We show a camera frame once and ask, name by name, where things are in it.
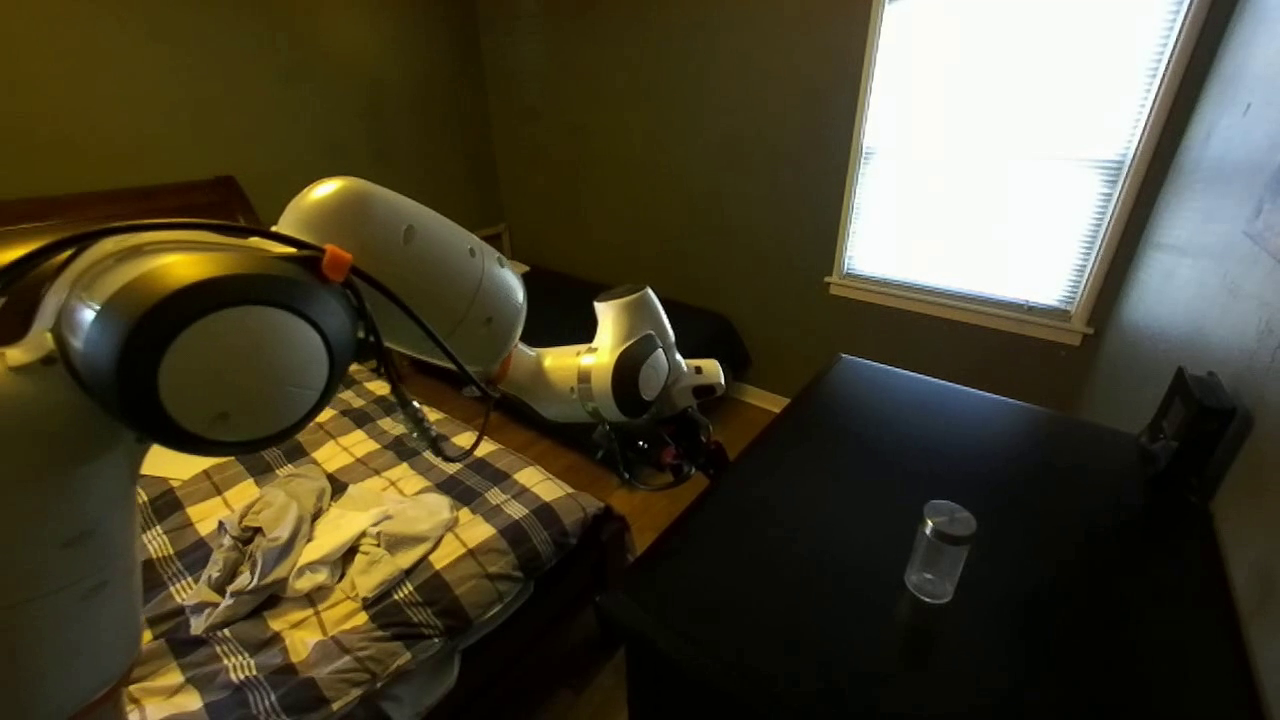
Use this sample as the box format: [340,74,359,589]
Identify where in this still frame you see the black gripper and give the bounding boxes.
[602,404,738,494]

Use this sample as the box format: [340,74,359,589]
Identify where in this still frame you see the white baseboard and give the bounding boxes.
[729,380,798,420]

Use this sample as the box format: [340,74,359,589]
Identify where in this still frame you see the plaid blanket bed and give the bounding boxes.
[120,355,631,720]

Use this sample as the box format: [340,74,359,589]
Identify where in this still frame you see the clear glass jar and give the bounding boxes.
[900,495,983,611]

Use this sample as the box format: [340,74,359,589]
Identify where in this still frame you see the black wooden dresser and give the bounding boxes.
[597,350,1273,720]

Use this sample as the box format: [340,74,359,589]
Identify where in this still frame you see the white crumpled garment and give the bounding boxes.
[198,457,464,639]

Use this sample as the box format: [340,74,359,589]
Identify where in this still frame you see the black box on dresser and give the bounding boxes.
[1135,364,1262,513]

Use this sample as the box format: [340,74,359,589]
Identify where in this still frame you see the dark wooden headboard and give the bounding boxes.
[0,172,263,241]

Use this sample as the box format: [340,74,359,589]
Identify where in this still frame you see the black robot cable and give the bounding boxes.
[0,217,503,467]

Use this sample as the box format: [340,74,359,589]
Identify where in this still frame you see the bright window with white frame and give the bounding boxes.
[824,0,1220,354]

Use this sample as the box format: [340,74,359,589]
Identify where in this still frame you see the orange cable strap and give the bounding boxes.
[317,241,359,288]

